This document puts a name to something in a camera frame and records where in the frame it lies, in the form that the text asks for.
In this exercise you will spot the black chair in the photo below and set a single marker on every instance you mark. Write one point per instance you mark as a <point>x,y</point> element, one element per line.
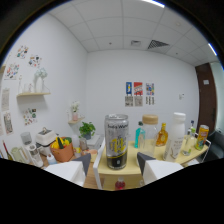
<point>216,145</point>

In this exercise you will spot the red poster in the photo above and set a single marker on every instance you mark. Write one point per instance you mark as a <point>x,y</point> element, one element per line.
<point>138,88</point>

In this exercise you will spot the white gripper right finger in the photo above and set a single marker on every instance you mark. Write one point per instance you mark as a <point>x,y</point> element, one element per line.
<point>158,169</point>

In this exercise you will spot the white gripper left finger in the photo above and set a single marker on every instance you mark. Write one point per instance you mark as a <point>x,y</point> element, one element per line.
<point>68,170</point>

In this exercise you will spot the white kitchen appliance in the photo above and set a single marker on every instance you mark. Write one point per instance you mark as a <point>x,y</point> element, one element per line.
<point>45,137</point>

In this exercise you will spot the large white milk bottle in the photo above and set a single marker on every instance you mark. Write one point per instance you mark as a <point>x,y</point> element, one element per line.
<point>175,136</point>

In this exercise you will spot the pink vase with flowers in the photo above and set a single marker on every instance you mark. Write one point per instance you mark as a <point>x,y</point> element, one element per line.
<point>75,111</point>

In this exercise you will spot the green vegetable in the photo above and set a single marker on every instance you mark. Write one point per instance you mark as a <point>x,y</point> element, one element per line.
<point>60,142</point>

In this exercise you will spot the two-tier wooden shelf rack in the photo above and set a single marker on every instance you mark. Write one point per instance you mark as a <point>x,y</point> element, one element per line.
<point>130,170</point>

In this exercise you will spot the brown door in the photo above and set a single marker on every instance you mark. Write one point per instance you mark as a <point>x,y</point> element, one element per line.
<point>206,100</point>

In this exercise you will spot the amber liquor bottle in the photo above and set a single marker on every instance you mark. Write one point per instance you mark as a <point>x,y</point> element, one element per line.
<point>162,136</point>

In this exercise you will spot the long wooden wall shelf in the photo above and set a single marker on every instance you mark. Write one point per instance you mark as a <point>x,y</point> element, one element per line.
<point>33,94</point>

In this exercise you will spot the teal liquid bottle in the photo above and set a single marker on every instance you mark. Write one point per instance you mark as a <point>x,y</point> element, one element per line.
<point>138,135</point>

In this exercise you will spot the short wooden wall shelf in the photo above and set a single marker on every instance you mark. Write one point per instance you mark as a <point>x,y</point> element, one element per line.
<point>76,120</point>

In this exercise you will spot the pale blue squat bottle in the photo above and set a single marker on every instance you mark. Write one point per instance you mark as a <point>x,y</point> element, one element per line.
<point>51,160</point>

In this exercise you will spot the tall glass jar cork lid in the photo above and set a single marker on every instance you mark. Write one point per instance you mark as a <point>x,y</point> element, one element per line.
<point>150,133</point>

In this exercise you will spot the clear bottle green cap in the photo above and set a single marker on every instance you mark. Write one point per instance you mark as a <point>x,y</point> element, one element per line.
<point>189,140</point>

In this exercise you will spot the ceiling air vent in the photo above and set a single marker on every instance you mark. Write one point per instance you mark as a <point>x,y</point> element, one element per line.
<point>158,44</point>

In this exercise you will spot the blue poster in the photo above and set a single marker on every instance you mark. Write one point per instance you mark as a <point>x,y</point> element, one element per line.
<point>128,88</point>

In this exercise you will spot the green potted plant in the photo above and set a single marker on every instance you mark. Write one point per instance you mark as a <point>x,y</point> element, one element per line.
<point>87,129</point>

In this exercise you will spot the multicoloured poster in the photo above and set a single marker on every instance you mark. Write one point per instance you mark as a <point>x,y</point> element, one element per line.
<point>150,89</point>

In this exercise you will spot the white vase with flowers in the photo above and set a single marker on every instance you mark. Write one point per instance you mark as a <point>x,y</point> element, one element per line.
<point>40,81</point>

